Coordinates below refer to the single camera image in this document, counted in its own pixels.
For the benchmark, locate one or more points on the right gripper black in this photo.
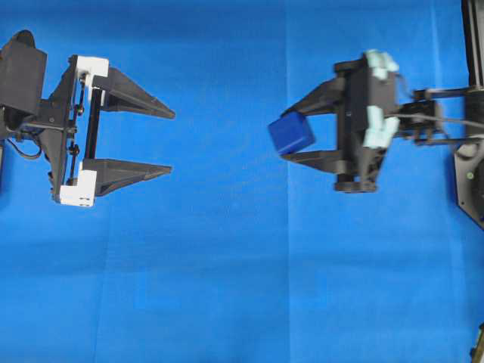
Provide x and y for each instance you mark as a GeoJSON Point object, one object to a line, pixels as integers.
{"type": "Point", "coordinates": [364, 163]}

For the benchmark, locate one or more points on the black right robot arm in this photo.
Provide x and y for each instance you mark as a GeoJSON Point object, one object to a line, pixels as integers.
{"type": "Point", "coordinates": [419, 120]}

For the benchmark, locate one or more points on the blue block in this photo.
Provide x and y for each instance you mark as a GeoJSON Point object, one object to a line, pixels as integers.
{"type": "Point", "coordinates": [291, 133]}

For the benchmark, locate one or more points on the right wrist camera teal clips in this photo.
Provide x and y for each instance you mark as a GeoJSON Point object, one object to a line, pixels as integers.
{"type": "Point", "coordinates": [381, 99]}

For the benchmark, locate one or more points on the blue table mat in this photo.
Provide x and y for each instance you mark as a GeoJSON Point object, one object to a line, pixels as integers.
{"type": "Point", "coordinates": [238, 255]}

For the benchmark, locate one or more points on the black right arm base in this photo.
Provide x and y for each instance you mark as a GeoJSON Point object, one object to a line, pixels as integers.
{"type": "Point", "coordinates": [468, 157]}

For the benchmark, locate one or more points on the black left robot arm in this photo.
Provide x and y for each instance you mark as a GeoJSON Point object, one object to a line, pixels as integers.
{"type": "Point", "coordinates": [22, 77]}

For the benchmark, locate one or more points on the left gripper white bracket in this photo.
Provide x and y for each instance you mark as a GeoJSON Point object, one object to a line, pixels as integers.
{"type": "Point", "coordinates": [97, 177]}

